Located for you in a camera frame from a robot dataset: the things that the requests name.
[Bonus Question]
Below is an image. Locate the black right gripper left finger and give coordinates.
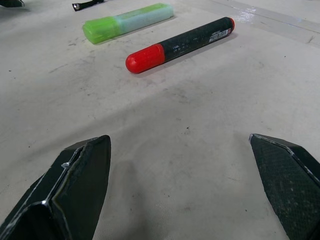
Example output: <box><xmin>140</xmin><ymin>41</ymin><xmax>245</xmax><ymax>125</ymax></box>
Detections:
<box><xmin>0</xmin><ymin>135</ymin><xmax>112</xmax><ymax>240</ymax></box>

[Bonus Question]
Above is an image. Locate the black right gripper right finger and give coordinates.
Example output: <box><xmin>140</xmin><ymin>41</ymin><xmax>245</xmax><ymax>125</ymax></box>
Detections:
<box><xmin>248</xmin><ymin>133</ymin><xmax>320</xmax><ymax>240</ymax></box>

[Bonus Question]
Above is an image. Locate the black object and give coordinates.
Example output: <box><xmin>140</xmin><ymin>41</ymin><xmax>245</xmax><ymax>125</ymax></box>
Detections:
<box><xmin>72</xmin><ymin>0</ymin><xmax>105</xmax><ymax>12</ymax></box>

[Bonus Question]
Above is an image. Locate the dark object corner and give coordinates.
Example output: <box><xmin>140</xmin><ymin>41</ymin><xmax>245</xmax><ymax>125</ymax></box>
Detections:
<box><xmin>0</xmin><ymin>0</ymin><xmax>25</xmax><ymax>8</ymax></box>

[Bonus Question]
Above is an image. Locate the black marker with red cap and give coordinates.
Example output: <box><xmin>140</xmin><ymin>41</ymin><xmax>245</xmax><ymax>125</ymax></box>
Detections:
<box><xmin>125</xmin><ymin>16</ymin><xmax>236</xmax><ymax>75</ymax></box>

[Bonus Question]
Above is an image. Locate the green highlighter pen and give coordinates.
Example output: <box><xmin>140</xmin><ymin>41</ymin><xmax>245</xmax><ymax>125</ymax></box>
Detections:
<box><xmin>82</xmin><ymin>2</ymin><xmax>175</xmax><ymax>45</ymax></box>

